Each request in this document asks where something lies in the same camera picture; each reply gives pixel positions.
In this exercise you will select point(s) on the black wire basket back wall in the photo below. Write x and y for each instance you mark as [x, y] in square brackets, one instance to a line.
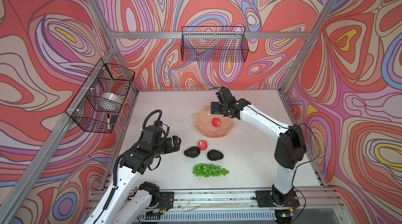
[214, 44]

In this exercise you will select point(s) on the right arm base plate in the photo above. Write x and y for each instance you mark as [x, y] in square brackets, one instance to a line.
[268, 198]

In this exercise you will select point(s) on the silver tape roll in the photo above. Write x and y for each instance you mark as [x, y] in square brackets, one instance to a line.
[112, 97]

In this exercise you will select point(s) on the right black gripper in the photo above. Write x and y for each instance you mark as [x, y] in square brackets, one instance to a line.
[215, 105]

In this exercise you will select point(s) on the black wire basket wall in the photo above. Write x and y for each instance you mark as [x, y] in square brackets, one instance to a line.
[89, 110]
[214, 44]

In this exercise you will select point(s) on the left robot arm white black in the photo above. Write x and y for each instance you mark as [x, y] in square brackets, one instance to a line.
[128, 169]

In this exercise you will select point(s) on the black wire basket left wall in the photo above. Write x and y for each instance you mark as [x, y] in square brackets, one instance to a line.
[89, 110]

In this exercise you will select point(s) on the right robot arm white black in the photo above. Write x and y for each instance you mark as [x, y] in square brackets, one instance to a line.
[290, 145]

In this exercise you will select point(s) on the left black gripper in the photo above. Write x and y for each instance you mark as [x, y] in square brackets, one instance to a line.
[176, 145]

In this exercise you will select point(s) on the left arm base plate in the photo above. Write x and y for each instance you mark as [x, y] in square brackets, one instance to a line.
[162, 200]

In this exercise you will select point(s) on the green grape bunch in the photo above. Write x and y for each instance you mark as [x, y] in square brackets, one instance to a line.
[209, 170]

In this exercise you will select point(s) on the pink faceted fruit bowl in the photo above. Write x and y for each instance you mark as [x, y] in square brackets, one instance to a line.
[203, 124]

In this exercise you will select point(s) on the red apple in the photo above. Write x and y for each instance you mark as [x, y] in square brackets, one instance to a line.
[216, 122]
[202, 145]

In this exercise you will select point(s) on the dark avocado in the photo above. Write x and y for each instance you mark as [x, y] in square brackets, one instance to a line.
[192, 152]
[214, 155]

